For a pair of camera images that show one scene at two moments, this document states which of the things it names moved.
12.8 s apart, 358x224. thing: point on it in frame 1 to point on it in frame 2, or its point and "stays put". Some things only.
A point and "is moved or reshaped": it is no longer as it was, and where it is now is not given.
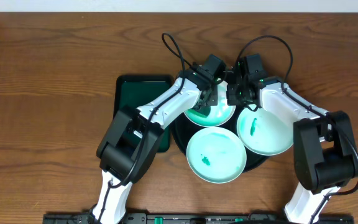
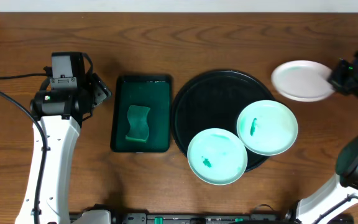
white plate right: x=264 y=133 stays put
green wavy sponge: x=202 y=111 is moved or reshaped
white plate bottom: x=216 y=155 stays put
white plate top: x=219 y=114 to x=302 y=80
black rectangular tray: x=135 y=90 stays put
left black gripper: x=206 y=101 to x=101 y=90
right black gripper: x=232 y=99 to x=334 y=80
